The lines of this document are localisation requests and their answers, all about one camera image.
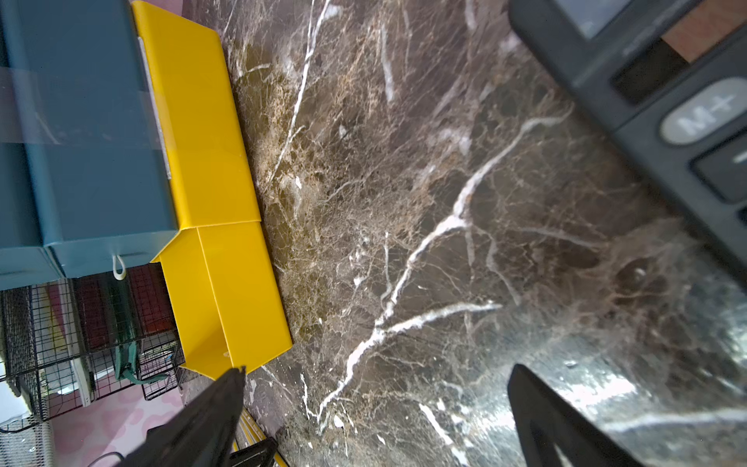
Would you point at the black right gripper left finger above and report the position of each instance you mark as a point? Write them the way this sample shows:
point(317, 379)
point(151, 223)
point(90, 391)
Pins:
point(202, 433)

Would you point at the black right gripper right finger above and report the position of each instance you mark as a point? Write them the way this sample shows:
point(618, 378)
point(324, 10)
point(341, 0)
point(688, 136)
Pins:
point(547, 425)

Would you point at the yellow bottom drawer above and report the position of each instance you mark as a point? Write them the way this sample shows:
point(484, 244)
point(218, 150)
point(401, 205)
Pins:
point(225, 298)

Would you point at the yellow drawer cabinet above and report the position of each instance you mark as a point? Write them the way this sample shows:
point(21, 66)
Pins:
point(210, 179)

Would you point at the teal drawer cabinet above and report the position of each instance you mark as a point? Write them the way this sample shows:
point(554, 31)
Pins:
point(91, 135)

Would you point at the yellow pencil bundle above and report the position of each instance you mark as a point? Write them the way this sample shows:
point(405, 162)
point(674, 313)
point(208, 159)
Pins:
point(249, 432)

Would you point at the black calculator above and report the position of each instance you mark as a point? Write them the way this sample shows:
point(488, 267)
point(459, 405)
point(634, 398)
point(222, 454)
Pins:
point(666, 81)

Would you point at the green stool frame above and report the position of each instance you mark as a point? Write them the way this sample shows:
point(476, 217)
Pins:
point(126, 365)

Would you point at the black wire file rack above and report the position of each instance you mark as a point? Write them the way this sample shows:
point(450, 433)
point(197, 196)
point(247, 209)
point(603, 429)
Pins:
point(58, 341)

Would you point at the white wire side basket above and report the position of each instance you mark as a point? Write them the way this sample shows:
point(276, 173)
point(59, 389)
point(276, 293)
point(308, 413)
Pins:
point(32, 446)

